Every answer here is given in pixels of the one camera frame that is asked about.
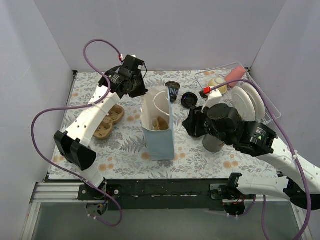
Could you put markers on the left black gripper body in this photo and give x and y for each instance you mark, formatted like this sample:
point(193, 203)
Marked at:
point(139, 88)

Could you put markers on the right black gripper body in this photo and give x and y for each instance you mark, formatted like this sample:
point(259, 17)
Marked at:
point(194, 122)

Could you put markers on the stack of black lids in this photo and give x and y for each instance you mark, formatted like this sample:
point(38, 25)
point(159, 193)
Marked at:
point(189, 100)

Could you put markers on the single brown cup carrier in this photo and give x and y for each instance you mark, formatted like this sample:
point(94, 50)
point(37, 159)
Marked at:
point(159, 124)

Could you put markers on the light blue paper bag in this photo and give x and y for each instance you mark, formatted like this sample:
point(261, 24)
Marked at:
point(160, 144)

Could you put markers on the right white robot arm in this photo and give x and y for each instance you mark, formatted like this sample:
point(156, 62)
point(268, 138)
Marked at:
point(256, 140)

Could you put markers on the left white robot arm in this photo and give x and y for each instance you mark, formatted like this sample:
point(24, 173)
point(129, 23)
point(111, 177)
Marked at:
point(73, 143)

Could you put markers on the back black coffee cup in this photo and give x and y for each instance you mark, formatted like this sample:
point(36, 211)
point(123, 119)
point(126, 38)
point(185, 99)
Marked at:
point(173, 90)

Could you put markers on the grey cup with straws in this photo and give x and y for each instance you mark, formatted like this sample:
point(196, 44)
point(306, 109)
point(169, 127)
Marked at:
point(212, 144)

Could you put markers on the front white plate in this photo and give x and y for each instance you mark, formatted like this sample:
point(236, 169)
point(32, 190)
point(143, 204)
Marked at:
point(243, 104)

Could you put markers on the white plate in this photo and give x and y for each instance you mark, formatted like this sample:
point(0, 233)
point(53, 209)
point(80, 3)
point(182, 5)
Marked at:
point(243, 104)
point(256, 99)

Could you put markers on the back white plate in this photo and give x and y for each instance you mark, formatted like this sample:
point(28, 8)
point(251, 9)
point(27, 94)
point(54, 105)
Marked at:
point(256, 99)

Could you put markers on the yellow patterned bowl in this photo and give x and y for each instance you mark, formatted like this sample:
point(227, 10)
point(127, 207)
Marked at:
point(216, 81)

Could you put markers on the pink plastic cup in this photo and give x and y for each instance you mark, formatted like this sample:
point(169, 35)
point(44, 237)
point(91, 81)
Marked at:
point(235, 74)

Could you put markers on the brown cardboard cup sleeves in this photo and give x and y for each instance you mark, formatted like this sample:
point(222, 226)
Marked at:
point(106, 127)

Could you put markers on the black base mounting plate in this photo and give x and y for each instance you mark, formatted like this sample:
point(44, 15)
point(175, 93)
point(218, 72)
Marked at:
point(153, 194)

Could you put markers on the floral tablecloth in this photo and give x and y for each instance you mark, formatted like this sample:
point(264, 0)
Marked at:
point(123, 155)

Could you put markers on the white wire dish rack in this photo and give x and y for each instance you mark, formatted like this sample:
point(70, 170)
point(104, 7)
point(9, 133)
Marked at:
point(262, 95)

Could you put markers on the aluminium frame rail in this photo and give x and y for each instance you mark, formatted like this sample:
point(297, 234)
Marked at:
point(78, 192)

